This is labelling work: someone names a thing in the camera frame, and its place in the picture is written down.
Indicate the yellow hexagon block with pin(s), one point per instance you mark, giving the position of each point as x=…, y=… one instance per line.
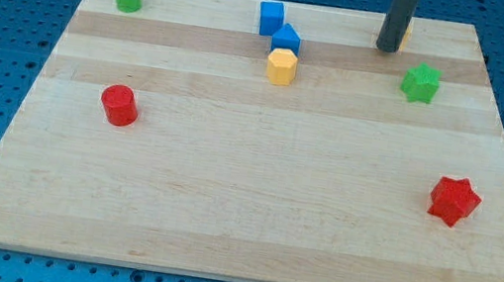
x=281, y=66

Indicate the light wooden board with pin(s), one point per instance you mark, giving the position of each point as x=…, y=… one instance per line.
x=224, y=175

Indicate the blue pentagon block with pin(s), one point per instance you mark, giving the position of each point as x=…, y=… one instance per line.
x=286, y=37

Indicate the blue cube block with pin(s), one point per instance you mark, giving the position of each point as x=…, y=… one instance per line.
x=271, y=17

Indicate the red cylinder block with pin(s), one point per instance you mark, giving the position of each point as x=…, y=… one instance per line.
x=119, y=105

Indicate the green star block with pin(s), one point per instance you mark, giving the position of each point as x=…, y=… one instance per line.
x=421, y=83

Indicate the yellow block behind rod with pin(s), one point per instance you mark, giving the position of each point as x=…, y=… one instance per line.
x=407, y=35

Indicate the dark grey cylindrical pointer rod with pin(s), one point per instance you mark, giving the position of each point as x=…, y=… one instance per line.
x=395, y=25

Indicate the red star block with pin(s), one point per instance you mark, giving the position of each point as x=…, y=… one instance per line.
x=453, y=200

